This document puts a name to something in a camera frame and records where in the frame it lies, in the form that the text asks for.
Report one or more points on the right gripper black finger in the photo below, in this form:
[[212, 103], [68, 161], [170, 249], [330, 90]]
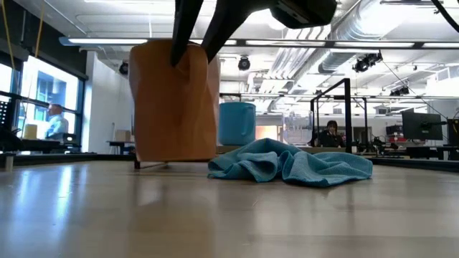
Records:
[[184, 25], [233, 18]]

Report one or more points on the orange mug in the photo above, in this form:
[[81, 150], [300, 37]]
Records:
[[161, 114]]

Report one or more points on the blue mug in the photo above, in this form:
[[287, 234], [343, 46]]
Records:
[[233, 123]]

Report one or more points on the clear glass cup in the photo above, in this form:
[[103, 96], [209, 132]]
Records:
[[297, 132]]

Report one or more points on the black ceiling spotlight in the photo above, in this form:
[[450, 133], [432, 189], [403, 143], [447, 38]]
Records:
[[399, 91], [123, 68], [244, 63], [365, 61]]

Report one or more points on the cardboard box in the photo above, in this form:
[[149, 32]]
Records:
[[122, 135]]

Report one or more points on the person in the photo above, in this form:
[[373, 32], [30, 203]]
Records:
[[56, 123], [330, 138]]

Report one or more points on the teal cloth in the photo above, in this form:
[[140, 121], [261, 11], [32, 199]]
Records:
[[287, 165]]

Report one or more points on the black monitor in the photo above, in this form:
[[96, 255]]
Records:
[[422, 126]]

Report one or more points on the yellow container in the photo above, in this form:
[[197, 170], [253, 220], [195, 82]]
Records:
[[30, 132]]

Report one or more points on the long black desk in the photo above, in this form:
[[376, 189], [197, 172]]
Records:
[[36, 144]]

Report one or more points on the silver ventilation duct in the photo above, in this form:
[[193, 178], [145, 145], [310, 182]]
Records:
[[355, 21]]

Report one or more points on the neighbouring black metal frame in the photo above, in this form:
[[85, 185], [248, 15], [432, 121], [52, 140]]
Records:
[[365, 120]]

